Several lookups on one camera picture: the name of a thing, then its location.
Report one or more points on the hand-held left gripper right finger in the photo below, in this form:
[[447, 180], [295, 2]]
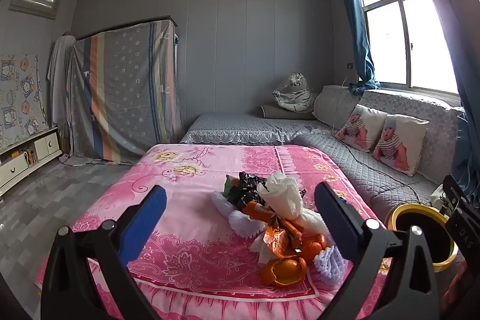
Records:
[[332, 222]]

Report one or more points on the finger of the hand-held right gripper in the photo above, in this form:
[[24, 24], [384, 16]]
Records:
[[455, 196]]

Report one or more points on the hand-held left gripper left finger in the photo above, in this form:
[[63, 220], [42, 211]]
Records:
[[144, 222]]

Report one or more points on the white tissue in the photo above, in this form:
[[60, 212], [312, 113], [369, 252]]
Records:
[[311, 221], [262, 248]]

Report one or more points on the small white foam net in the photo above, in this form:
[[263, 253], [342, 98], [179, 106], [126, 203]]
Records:
[[330, 263]]

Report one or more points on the yellow round bin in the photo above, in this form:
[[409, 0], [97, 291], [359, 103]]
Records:
[[403, 209]]

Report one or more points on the orange snack wrapper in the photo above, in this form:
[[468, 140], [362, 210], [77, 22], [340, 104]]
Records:
[[277, 233]]

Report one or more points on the cream paper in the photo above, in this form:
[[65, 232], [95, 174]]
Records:
[[281, 198]]

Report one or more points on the white foam net bundle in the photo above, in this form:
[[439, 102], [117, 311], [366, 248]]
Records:
[[225, 203]]

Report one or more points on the black plastic bag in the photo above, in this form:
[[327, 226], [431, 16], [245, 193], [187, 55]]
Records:
[[249, 188]]

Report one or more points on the green snack packet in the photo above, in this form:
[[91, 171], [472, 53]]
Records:
[[229, 185]]

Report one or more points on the light green cloth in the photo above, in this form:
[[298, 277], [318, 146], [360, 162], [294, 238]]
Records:
[[437, 196]]

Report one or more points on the pink floral blanket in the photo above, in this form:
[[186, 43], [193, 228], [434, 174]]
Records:
[[187, 200]]

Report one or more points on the baby print pillow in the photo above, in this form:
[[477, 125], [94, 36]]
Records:
[[399, 143], [360, 127]]

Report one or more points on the blue curtain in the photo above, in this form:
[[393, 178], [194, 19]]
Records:
[[465, 98], [354, 27]]

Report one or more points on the grey sofa cushion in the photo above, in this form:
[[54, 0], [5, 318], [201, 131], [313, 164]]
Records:
[[333, 104]]

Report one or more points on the dark grey pillow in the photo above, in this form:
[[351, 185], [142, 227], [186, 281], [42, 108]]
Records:
[[277, 113]]

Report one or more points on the grey quilted sofa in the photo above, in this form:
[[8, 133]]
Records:
[[232, 125]]

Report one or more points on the white tiger plush toy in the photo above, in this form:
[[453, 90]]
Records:
[[298, 95]]

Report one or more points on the striped sheet over wardrobe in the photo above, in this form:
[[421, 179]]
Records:
[[123, 91]]

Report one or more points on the white low cabinet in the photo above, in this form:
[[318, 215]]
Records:
[[15, 166]]

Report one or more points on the white hanging cloth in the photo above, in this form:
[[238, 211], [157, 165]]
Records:
[[60, 80]]

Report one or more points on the window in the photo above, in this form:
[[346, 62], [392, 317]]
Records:
[[412, 35]]

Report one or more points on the cartoon wall poster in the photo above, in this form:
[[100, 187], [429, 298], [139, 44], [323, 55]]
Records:
[[20, 98]]

